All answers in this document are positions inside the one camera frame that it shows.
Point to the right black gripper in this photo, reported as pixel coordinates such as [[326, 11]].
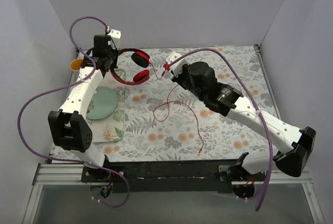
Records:
[[179, 77]]

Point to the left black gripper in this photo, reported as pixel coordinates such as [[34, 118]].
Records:
[[108, 64]]

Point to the red headphones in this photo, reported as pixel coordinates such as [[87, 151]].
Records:
[[138, 67]]

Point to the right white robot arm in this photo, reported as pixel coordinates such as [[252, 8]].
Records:
[[294, 145]]

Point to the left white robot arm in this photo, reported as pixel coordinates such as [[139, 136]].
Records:
[[69, 128]]

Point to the floral mug yellow inside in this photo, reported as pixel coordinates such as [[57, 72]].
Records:
[[75, 66]]

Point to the green ceramic plate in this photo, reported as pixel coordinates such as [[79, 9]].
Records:
[[102, 104]]

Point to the floral tablecloth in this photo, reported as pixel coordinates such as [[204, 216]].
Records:
[[164, 122]]

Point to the floral rectangular tray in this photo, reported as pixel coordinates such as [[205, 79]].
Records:
[[111, 128]]

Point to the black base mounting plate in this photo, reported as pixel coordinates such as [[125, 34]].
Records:
[[178, 176]]

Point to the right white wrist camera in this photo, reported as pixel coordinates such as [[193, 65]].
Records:
[[177, 68]]

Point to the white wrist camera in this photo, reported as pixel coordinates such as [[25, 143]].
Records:
[[115, 37], [177, 68]]

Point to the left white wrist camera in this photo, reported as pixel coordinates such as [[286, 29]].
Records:
[[115, 37]]

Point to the aluminium frame rail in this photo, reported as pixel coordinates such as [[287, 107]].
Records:
[[166, 192]]

